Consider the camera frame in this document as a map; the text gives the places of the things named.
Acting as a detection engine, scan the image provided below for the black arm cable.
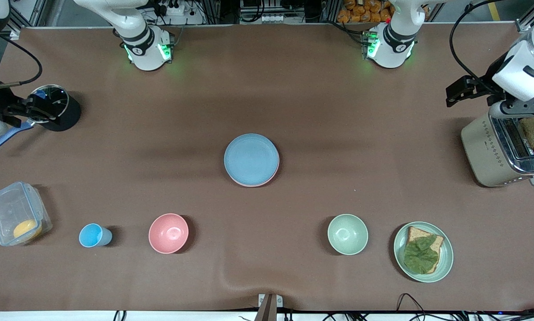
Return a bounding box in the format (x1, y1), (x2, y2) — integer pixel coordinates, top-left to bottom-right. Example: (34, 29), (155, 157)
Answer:
(0, 35), (43, 89)
(449, 0), (534, 92)

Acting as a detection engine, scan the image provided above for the clear plastic storage container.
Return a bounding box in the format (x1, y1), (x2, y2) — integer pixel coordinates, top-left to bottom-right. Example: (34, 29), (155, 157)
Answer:
(0, 181), (53, 247)

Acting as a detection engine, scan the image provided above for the beige and chrome toaster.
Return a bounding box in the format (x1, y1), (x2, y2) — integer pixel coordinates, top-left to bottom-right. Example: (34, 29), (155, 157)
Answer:
(461, 109), (534, 188)

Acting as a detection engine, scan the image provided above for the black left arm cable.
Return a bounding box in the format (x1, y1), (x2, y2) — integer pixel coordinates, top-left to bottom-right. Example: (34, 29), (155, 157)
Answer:
(449, 0), (534, 92)

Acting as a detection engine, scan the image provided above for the pink plate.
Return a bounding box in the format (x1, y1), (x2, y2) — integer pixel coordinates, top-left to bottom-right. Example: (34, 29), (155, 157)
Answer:
(226, 167), (280, 188)

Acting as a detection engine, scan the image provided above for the green lettuce leaf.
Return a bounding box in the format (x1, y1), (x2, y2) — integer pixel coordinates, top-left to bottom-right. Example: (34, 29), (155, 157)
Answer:
(403, 235), (440, 274)

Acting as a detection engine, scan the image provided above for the glass pot lid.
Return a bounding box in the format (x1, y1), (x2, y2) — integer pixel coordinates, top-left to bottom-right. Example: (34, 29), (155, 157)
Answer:
(30, 85), (69, 123)

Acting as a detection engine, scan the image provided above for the blue handled spatula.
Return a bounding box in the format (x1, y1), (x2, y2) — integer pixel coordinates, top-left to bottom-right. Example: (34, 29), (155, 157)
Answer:
(0, 120), (36, 153)

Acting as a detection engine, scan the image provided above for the pale green bowl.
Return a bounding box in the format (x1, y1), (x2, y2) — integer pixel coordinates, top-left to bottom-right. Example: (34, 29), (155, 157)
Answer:
(328, 214), (369, 256)

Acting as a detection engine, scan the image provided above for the orange round food piece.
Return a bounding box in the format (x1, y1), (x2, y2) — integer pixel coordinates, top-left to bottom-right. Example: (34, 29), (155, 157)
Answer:
(13, 219), (43, 241)

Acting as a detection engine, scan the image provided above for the bag of bread rolls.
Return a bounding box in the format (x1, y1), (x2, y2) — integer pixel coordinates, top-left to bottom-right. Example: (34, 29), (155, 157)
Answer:
(337, 0), (394, 24)

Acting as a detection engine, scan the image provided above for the pale green plate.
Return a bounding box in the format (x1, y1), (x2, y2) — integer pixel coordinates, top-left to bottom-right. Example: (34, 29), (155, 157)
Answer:
(393, 222), (454, 283)

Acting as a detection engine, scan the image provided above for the light blue plate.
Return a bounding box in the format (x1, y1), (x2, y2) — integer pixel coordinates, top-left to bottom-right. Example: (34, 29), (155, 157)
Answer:
(224, 133), (280, 185)

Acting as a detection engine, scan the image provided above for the black cooking pot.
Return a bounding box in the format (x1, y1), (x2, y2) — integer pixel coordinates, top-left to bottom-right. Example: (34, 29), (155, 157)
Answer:
(29, 85), (82, 132)

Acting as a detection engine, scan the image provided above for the brown bread slice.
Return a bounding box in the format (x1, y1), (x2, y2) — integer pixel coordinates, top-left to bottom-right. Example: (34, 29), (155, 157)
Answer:
(404, 226), (444, 274)

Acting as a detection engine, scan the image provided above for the light blue cup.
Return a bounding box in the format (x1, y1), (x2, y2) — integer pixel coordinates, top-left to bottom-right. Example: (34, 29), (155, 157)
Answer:
(79, 223), (113, 248)

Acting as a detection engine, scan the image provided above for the pink bowl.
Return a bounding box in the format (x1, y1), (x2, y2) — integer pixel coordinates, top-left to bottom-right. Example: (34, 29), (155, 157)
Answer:
(148, 213), (189, 255)

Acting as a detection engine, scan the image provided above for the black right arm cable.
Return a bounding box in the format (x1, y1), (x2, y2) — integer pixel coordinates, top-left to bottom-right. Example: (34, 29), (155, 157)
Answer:
(0, 35), (43, 89)

